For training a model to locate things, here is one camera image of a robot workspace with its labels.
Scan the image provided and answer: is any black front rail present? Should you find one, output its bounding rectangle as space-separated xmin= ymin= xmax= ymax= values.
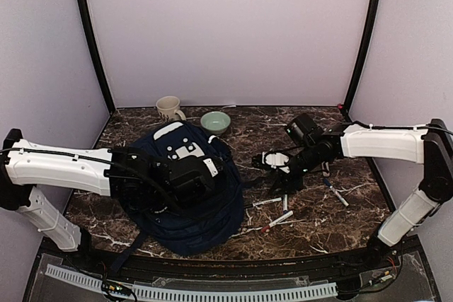
xmin=38 ymin=238 xmax=422 ymax=284

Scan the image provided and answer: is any black capped white marker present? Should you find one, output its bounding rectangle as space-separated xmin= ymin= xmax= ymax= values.
xmin=244 ymin=197 xmax=282 ymax=209

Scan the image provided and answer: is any white slotted cable duct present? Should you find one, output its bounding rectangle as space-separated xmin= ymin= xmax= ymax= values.
xmin=45 ymin=265 xmax=338 ymax=301

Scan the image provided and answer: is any light green ceramic bowl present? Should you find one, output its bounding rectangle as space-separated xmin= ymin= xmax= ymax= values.
xmin=200 ymin=111 xmax=231 ymax=135

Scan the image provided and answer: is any blue capped thin pen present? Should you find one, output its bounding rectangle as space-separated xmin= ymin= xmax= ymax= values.
xmin=323 ymin=178 xmax=349 ymax=207

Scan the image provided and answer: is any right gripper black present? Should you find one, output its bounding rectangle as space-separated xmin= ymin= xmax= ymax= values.
xmin=268 ymin=144 xmax=321 ymax=196

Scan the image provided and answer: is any cream ceramic mug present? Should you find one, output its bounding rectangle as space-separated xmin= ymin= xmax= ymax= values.
xmin=156 ymin=95 xmax=186 ymax=122

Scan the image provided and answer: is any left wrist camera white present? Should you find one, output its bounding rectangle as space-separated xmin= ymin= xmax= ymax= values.
xmin=202 ymin=158 xmax=219 ymax=178

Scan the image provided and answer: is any purple capped white marker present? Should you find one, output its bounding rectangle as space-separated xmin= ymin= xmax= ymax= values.
xmin=282 ymin=194 xmax=289 ymax=213

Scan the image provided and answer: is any red capped white marker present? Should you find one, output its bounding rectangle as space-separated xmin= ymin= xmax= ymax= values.
xmin=260 ymin=210 xmax=294 ymax=233

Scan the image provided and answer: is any left black frame post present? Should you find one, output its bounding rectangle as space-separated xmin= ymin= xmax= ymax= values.
xmin=76 ymin=0 xmax=116 ymax=115

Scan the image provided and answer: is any right black frame post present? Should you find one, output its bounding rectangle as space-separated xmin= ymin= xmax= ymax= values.
xmin=340 ymin=0 xmax=379 ymax=117

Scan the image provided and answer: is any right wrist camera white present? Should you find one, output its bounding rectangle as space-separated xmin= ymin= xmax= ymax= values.
xmin=251 ymin=151 xmax=289 ymax=173

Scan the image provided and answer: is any black frame post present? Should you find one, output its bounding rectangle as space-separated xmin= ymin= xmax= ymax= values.
xmin=340 ymin=0 xmax=379 ymax=117
xmin=76 ymin=0 xmax=116 ymax=115

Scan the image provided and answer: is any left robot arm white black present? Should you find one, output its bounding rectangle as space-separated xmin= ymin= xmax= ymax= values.
xmin=1 ymin=129 xmax=222 ymax=271

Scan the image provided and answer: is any small circuit board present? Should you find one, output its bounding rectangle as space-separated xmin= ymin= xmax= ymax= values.
xmin=101 ymin=281 xmax=132 ymax=298

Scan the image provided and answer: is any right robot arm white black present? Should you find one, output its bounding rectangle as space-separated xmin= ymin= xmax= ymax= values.
xmin=252 ymin=114 xmax=452 ymax=269

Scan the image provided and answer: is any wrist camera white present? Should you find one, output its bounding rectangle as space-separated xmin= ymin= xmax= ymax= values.
xmin=202 ymin=158 xmax=219 ymax=178
xmin=251 ymin=151 xmax=289 ymax=173

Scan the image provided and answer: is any navy blue student backpack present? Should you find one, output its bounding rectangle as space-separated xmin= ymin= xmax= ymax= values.
xmin=111 ymin=121 xmax=245 ymax=272

